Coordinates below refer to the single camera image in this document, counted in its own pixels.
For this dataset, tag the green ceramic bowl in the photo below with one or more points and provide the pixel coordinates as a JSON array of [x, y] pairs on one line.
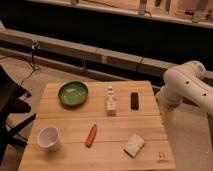
[[73, 93]]

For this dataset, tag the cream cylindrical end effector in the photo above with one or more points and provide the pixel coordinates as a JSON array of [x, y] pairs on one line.
[[166, 115]]

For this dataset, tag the white figurine bottle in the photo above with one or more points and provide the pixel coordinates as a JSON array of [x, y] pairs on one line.
[[110, 102]]

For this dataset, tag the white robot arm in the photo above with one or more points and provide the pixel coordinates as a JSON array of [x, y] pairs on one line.
[[185, 81]]

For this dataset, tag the orange carrot toy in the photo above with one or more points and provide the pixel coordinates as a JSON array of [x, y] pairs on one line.
[[91, 136]]

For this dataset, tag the white paper cup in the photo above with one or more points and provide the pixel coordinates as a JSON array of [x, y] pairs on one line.
[[49, 139]]

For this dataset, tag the white sponge block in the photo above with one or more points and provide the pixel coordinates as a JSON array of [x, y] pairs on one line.
[[134, 145]]

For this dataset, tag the black rectangular block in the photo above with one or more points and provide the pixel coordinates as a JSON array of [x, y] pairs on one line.
[[134, 101]]

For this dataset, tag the black chair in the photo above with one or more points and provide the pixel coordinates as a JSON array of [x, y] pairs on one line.
[[10, 102]]

